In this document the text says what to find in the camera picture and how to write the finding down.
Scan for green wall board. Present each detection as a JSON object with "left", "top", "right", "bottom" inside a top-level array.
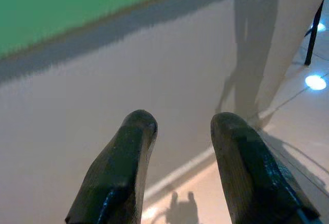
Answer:
[{"left": 0, "top": 0, "right": 206, "bottom": 61}]

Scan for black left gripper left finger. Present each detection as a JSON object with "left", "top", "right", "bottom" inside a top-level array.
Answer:
[{"left": 64, "top": 109, "right": 158, "bottom": 224}]

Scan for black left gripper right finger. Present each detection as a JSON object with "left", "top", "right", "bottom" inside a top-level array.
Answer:
[{"left": 210, "top": 112, "right": 321, "bottom": 224}]

